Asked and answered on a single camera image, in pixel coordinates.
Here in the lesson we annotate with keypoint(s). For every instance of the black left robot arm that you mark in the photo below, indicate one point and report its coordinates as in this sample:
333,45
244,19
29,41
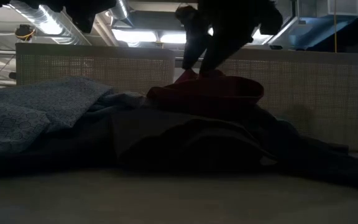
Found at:
85,12

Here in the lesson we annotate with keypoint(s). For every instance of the grey ventilation unit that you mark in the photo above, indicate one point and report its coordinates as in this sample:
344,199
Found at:
315,28

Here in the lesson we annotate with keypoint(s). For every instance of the white woven plastic bin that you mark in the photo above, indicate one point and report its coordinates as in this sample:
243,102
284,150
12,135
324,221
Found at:
89,65
322,93

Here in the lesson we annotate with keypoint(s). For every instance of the silver ceiling duct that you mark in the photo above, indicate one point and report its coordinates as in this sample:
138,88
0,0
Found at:
51,25

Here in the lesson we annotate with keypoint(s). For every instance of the black garment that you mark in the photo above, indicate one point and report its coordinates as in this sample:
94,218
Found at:
306,155

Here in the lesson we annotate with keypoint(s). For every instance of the ceiling light panel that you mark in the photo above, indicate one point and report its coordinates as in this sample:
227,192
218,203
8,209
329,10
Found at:
141,35

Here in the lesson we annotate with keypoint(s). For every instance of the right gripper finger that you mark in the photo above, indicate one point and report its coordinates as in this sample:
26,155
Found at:
196,46
222,46

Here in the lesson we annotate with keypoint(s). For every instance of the red garment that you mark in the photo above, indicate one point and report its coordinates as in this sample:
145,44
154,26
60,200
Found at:
210,93

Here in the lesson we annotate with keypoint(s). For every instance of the light blue patterned garment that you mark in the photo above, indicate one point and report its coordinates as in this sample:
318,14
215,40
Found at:
26,105

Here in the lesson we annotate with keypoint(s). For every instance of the navy garment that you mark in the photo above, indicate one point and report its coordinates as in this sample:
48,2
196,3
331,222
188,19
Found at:
82,137

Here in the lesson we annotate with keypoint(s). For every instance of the dark grey garment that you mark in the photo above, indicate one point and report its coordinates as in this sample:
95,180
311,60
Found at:
154,130

